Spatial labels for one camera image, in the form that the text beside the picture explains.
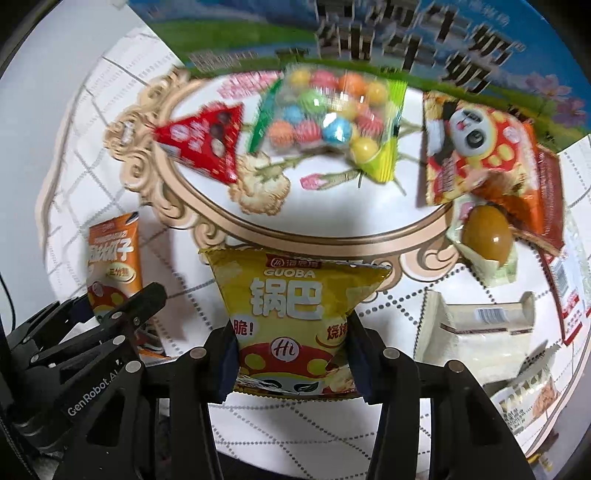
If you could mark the yellow snack packet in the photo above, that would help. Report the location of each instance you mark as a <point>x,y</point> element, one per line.
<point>286,304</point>

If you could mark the orange snack packet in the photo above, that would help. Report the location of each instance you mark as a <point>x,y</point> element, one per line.
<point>113,249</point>

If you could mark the white quilted mattress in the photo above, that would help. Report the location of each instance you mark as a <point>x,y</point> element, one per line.
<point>295,429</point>

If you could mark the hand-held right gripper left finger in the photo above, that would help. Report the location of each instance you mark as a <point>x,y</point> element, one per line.
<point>226,367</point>

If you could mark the clear red-edged snack packet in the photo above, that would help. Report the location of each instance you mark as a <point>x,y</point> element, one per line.
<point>572,286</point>

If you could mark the red triangular snack packet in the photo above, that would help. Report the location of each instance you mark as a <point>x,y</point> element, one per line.
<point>198,138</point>

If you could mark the red panda print snack packet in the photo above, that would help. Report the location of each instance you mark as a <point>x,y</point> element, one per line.
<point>471,138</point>

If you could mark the packaged brown egg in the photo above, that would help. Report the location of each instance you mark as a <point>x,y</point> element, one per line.
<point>485,230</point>

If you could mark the clear bag of colourful candy balls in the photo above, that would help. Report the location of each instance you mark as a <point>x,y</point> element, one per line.
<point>323,110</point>

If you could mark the white snack packet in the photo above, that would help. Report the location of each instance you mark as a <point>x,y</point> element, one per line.
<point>466,341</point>

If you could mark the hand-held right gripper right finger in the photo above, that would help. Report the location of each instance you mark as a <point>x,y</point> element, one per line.
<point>362,367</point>

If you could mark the brown snack packet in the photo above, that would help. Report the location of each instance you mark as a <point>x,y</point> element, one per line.
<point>549,198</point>

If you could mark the blue and green cardboard box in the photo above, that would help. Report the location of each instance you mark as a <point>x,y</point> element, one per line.
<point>231,27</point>

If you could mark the beige printed snack packet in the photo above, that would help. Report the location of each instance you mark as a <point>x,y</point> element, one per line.
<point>531,397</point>

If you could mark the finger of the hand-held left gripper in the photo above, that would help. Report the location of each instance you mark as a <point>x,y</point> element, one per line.
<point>143,297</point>
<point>55,316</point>

